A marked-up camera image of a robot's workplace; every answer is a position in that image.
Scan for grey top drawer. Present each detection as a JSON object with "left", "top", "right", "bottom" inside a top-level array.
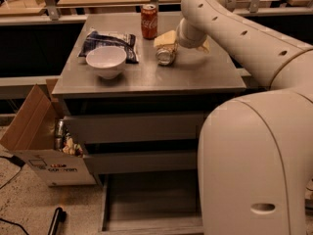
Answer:
[{"left": 64, "top": 112, "right": 204, "bottom": 144}]

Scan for black handle on floor left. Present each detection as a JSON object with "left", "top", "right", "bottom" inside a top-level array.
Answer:
[{"left": 48, "top": 207, "right": 67, "bottom": 235}]

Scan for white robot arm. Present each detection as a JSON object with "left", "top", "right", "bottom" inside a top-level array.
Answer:
[{"left": 176, "top": 0, "right": 313, "bottom": 235}]

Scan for blue white snack bag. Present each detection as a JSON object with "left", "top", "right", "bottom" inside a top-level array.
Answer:
[{"left": 78, "top": 30, "right": 139, "bottom": 64}]

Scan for grey middle drawer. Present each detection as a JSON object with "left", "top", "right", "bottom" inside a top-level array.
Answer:
[{"left": 83, "top": 150, "right": 197, "bottom": 174}]

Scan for grey open bottom drawer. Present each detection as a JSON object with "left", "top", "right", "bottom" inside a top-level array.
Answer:
[{"left": 101, "top": 170, "right": 203, "bottom": 235}]

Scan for grey drawer cabinet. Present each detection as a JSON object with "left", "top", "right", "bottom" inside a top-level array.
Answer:
[{"left": 52, "top": 11, "right": 246, "bottom": 235}]

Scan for red cola can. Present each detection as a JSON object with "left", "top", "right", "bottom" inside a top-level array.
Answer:
[{"left": 141, "top": 4, "right": 157, "bottom": 39}]

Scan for open cardboard box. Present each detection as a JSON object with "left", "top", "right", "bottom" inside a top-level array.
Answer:
[{"left": 0, "top": 85, "right": 95, "bottom": 186}]

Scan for cans and wrappers in box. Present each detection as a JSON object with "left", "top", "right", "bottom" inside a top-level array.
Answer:
[{"left": 54, "top": 119, "right": 83, "bottom": 157}]

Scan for white bowl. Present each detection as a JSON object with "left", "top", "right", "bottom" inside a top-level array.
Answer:
[{"left": 86, "top": 46, "right": 127, "bottom": 79}]

